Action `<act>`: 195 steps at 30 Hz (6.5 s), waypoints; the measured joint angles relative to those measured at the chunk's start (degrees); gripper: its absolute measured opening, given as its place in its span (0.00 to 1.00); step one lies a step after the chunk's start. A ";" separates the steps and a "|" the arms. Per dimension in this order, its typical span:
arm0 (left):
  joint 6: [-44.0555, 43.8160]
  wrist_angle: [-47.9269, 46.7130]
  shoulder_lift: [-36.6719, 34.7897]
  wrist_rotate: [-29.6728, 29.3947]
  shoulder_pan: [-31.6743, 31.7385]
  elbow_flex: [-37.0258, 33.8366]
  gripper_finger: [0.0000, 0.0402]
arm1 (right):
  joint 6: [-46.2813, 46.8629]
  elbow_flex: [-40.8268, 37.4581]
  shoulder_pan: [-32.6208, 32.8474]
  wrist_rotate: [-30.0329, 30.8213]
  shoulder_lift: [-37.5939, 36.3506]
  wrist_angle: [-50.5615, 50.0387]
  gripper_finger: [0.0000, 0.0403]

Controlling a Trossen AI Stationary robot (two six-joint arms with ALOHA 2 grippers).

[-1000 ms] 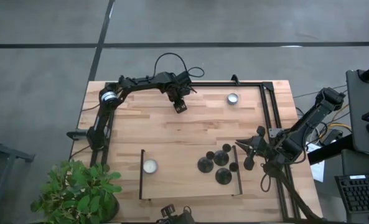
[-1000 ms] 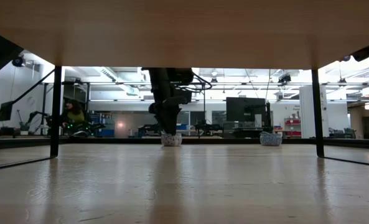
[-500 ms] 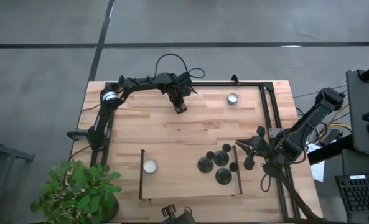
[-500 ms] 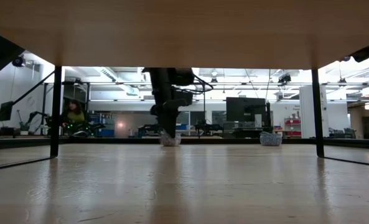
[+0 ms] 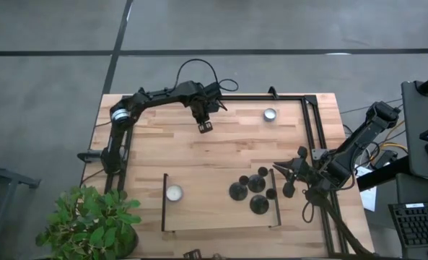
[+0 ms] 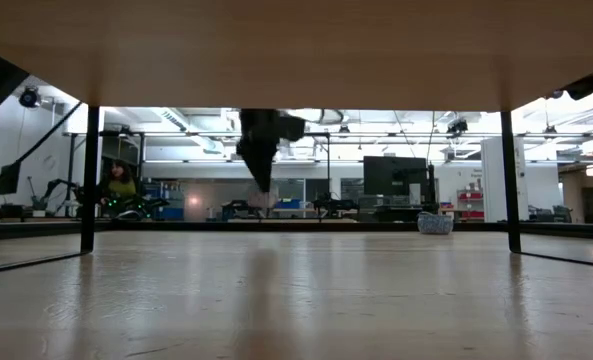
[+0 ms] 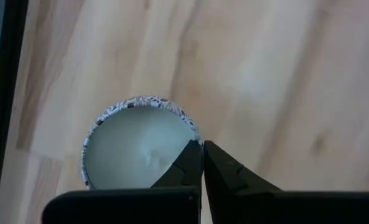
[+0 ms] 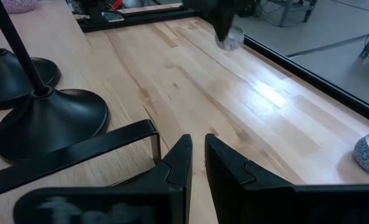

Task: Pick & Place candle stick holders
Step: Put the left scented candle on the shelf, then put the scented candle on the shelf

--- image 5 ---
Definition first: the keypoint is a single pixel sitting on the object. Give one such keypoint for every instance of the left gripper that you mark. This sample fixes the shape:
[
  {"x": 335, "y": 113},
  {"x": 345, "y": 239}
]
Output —
[{"x": 204, "y": 108}]

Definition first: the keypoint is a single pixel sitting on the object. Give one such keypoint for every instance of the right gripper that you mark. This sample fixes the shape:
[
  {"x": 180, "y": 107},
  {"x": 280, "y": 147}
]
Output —
[{"x": 302, "y": 169}]

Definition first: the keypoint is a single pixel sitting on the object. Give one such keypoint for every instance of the silver tealight candle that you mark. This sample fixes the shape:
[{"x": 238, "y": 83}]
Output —
[
  {"x": 270, "y": 114},
  {"x": 174, "y": 193}
]

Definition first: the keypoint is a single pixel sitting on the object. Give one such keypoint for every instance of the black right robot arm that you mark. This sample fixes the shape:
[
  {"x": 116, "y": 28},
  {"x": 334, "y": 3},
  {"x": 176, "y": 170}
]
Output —
[{"x": 358, "y": 141}]

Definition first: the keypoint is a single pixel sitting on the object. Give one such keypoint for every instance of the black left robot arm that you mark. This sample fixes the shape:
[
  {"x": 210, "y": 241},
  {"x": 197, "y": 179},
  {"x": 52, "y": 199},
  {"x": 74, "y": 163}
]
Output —
[{"x": 163, "y": 96}]

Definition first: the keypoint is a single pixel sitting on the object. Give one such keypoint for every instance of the wooden riser with black legs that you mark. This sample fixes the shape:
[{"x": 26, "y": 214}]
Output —
[{"x": 213, "y": 216}]

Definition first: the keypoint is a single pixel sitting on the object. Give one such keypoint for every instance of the white paper sheet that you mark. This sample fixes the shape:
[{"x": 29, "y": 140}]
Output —
[{"x": 369, "y": 200}]

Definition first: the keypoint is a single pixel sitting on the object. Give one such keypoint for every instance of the black power box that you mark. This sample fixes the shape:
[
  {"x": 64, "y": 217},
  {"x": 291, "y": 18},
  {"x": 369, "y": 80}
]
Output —
[{"x": 387, "y": 157}]

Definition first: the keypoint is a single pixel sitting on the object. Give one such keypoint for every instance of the black table edge clamp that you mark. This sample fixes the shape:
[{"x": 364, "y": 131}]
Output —
[{"x": 85, "y": 156}]

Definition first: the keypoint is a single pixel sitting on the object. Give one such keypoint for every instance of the small black box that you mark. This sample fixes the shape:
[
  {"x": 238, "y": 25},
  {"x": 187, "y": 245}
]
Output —
[{"x": 192, "y": 255}]

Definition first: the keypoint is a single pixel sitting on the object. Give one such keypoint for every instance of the gray stand tray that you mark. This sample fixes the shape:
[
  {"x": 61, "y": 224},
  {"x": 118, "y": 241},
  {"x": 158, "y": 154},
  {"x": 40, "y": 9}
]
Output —
[{"x": 415, "y": 144}]

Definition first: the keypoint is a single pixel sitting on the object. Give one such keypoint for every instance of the black keyboard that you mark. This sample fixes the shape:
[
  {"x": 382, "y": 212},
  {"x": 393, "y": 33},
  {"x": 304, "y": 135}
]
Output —
[{"x": 419, "y": 225}]

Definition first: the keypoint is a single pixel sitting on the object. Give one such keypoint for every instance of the green potted plant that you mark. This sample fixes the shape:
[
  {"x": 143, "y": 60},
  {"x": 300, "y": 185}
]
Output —
[{"x": 87, "y": 220}]

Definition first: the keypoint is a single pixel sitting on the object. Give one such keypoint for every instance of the black aluminium table frame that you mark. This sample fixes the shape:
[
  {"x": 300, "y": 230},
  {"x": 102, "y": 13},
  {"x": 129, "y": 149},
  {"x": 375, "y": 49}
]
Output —
[{"x": 257, "y": 97}]

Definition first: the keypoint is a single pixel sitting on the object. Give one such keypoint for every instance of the dark metal cart frame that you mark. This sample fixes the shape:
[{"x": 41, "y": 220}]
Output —
[{"x": 18, "y": 179}]

